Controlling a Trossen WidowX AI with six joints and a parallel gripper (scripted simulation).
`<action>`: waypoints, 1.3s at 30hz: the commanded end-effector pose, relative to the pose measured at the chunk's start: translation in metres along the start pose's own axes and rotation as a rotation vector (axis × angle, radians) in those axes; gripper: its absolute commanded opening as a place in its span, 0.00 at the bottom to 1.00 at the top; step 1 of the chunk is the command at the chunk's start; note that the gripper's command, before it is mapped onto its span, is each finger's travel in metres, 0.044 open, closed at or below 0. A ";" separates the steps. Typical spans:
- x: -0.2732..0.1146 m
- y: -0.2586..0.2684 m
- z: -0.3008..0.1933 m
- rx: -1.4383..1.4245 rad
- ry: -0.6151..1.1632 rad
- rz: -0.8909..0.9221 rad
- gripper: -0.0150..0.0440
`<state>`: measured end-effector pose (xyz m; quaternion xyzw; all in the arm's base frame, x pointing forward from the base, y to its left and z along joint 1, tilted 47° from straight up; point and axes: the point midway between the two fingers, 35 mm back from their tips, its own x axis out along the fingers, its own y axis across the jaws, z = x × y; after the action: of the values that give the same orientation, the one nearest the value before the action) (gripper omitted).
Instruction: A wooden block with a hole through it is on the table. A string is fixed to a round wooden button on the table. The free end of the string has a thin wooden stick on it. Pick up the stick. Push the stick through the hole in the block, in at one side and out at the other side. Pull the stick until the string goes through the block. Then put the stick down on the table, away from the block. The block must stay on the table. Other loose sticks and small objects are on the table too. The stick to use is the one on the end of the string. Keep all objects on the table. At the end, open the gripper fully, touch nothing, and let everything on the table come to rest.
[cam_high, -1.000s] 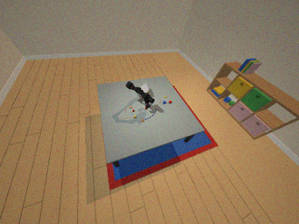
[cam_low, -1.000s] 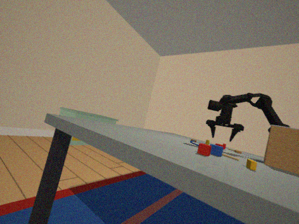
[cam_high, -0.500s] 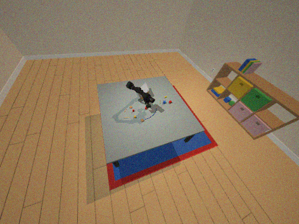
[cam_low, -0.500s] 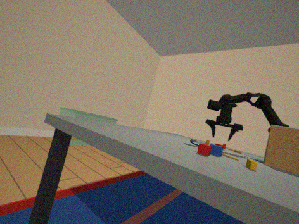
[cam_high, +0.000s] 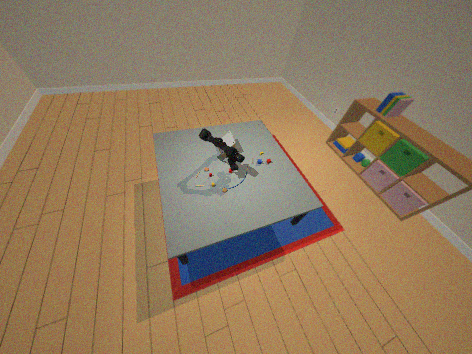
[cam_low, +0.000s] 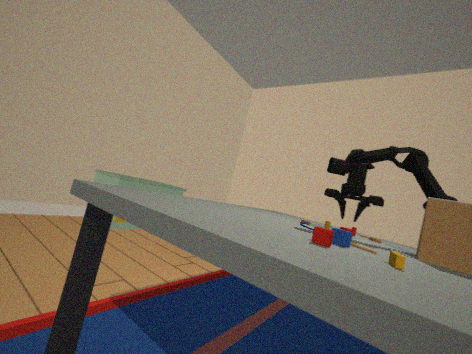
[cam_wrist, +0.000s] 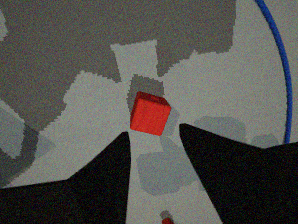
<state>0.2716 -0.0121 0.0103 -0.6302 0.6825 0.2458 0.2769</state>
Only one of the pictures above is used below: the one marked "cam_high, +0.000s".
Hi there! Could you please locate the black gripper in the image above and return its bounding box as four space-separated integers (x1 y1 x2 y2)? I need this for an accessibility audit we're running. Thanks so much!
226 155 238 171

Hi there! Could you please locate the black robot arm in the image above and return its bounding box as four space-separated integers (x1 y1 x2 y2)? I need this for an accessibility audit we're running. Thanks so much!
199 129 245 163

